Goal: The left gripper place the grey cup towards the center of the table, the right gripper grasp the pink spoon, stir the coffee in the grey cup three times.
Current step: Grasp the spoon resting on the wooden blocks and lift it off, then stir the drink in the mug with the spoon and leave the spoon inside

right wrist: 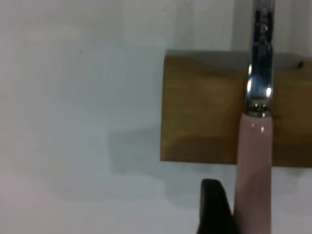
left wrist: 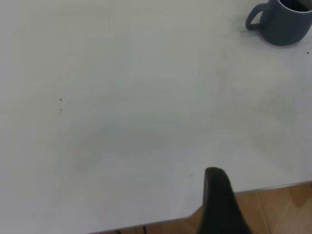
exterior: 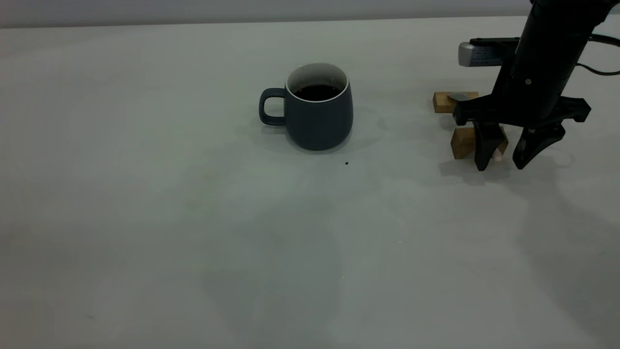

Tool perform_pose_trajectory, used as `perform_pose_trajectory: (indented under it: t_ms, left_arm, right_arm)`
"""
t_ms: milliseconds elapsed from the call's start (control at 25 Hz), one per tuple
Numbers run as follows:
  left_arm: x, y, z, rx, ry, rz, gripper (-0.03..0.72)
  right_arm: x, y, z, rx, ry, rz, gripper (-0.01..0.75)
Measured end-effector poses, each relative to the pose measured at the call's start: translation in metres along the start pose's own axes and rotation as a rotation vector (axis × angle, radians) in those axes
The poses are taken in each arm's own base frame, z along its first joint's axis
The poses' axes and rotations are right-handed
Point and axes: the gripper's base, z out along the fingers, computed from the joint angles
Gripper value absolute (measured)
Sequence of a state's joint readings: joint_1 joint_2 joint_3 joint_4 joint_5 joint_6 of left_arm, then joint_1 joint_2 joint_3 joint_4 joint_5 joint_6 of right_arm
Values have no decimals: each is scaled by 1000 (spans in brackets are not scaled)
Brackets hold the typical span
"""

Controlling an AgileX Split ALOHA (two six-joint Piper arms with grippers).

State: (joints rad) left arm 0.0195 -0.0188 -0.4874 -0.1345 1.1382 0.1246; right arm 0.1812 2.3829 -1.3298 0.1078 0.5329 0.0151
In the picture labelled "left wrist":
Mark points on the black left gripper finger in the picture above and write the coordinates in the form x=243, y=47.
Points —
x=219, y=207

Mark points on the dark grey mug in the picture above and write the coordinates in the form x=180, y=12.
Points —
x=282, y=26

